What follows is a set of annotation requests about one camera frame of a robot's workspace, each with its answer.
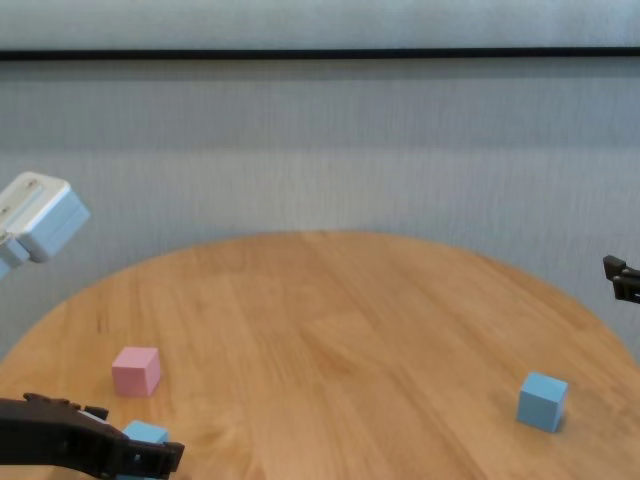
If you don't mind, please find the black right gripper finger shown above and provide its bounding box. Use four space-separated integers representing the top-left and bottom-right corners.
602 254 640 304

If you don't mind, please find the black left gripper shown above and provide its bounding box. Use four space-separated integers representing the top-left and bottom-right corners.
0 392 187 480

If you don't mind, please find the pink building block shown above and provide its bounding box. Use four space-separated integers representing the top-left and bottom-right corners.
111 346 162 399

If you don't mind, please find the blue building block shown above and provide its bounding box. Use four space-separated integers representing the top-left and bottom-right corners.
516 370 570 434
118 419 172 480

